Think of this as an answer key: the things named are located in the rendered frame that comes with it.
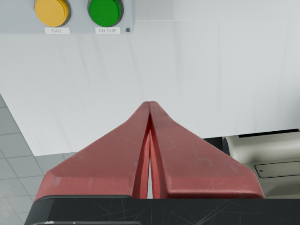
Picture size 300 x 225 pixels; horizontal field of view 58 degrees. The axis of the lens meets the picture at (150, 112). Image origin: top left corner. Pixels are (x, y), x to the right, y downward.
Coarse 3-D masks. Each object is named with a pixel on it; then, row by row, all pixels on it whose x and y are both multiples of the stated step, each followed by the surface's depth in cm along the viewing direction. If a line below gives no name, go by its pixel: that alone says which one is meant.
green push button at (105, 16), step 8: (96, 0) 34; (104, 0) 34; (112, 0) 34; (96, 8) 35; (104, 8) 35; (112, 8) 35; (120, 8) 35; (96, 16) 35; (104, 16) 35; (112, 16) 35; (104, 24) 36; (112, 24) 36
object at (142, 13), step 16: (144, 0) 45; (160, 0) 44; (176, 0) 44; (192, 0) 44; (208, 0) 44; (224, 0) 44; (240, 0) 44; (256, 0) 44; (272, 0) 44; (288, 0) 44; (144, 16) 46; (160, 16) 46; (176, 16) 46; (192, 16) 46; (208, 16) 46; (224, 16) 46; (240, 16) 46; (256, 16) 46; (272, 16) 46; (288, 16) 46
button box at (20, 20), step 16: (0, 0) 35; (16, 0) 35; (32, 0) 35; (64, 0) 35; (80, 0) 35; (128, 0) 35; (0, 16) 36; (16, 16) 36; (32, 16) 36; (80, 16) 36; (128, 16) 36; (0, 32) 38; (16, 32) 38; (32, 32) 38; (48, 32) 38; (64, 32) 38; (80, 32) 38; (96, 32) 38; (112, 32) 37; (128, 32) 37
